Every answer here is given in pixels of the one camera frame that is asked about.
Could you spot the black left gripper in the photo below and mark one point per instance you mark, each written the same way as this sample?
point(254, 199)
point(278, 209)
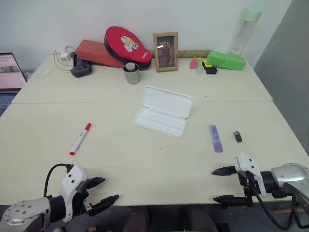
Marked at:
point(80, 200)

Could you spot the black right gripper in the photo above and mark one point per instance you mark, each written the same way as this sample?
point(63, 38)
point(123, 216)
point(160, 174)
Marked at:
point(248, 191)

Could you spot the white open pencil case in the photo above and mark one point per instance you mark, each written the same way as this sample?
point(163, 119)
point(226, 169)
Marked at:
point(166, 106)

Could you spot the red round pad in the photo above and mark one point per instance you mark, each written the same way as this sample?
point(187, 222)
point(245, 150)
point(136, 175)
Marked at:
point(125, 46)

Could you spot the purple highlighter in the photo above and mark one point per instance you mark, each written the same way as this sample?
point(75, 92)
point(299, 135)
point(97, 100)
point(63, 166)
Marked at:
point(215, 137)

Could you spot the red and white marker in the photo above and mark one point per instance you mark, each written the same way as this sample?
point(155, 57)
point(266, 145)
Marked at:
point(79, 140)

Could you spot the black plug adapter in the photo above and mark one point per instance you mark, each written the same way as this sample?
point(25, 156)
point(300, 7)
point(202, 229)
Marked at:
point(211, 70)

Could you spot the small clear tube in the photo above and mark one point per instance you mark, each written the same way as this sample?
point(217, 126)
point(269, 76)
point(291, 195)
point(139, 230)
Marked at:
point(199, 68)

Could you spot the steel cup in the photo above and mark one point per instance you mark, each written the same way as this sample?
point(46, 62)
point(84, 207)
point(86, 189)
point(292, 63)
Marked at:
point(132, 76)

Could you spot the yellow small object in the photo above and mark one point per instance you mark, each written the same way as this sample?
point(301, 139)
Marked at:
point(204, 63)

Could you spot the green rectangular box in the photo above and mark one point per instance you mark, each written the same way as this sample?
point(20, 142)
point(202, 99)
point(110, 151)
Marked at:
point(225, 60)

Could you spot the pink triangular block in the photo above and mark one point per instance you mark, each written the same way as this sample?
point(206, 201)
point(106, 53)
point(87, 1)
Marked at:
point(193, 64)

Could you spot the metal cylinder weight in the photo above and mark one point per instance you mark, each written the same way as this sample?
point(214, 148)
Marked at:
point(131, 66)

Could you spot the brown patterned roll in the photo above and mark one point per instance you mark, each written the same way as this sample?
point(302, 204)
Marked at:
point(190, 53)

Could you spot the red flat box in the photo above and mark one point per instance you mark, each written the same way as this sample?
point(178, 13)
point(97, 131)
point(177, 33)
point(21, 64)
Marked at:
point(93, 52)

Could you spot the open laptop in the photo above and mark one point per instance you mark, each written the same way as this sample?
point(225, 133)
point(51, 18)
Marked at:
point(9, 72)

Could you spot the clear bottle with green cap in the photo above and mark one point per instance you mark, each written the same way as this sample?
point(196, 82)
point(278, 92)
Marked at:
point(245, 31)

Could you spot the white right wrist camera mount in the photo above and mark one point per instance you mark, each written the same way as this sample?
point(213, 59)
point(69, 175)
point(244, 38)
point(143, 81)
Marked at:
point(248, 164)

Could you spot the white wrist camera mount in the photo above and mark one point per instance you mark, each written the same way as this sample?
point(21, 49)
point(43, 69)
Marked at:
point(248, 164)
point(73, 176)

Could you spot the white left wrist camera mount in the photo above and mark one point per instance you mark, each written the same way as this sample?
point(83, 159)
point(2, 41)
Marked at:
point(73, 176)

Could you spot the white wall charger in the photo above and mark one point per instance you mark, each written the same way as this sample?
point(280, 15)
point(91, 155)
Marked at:
point(64, 57)

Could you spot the wooden picture frame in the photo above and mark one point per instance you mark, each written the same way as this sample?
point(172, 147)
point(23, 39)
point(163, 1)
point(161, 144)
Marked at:
point(165, 52)

